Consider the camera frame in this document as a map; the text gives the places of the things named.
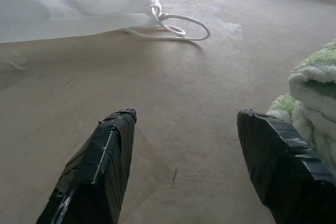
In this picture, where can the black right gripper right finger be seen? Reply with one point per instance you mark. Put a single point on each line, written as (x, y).
(283, 171)

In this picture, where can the green and white fluffy towel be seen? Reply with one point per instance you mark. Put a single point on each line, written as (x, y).
(315, 98)

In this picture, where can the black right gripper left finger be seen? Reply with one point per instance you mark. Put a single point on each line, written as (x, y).
(97, 171)

